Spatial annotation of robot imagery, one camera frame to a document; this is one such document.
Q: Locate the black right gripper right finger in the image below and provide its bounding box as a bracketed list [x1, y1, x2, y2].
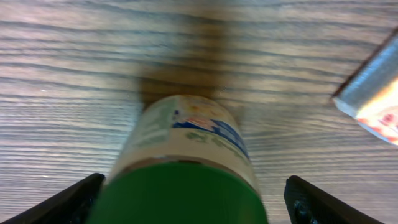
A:
[284, 175, 382, 224]

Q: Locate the green lid jar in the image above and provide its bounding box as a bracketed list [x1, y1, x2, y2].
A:
[88, 95, 267, 224]

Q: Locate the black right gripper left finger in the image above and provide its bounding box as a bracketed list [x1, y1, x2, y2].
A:
[2, 173, 105, 224]

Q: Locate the orange tissue pack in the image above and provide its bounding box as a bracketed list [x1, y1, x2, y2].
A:
[332, 30, 397, 146]

